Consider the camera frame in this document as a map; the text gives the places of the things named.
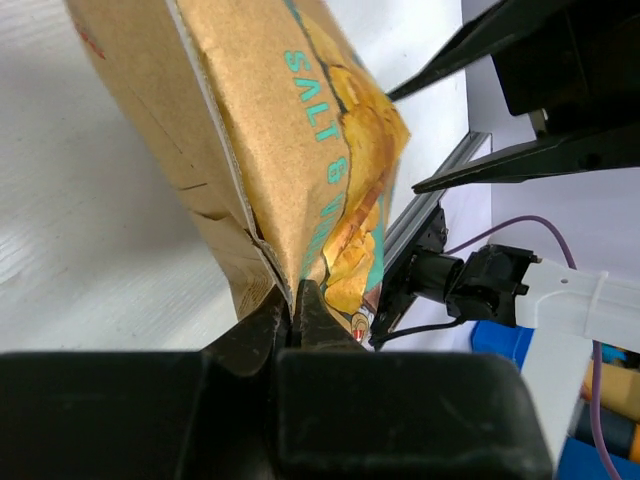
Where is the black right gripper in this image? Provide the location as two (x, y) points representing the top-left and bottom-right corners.
(388, 0), (639, 194)

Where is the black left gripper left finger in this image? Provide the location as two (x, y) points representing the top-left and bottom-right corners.
(1, 291), (288, 479)

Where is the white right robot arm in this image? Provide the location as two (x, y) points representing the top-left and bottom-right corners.
(389, 1), (639, 350)

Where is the aluminium table frame rail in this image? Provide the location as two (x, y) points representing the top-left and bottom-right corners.
(384, 131), (493, 280)

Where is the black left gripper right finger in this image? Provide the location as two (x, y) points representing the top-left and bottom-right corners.
(274, 281), (553, 479)

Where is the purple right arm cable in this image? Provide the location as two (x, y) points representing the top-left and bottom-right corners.
(443, 215), (622, 480)

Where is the tan popcorn chips bag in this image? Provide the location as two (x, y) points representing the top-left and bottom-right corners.
(67, 1), (409, 340)

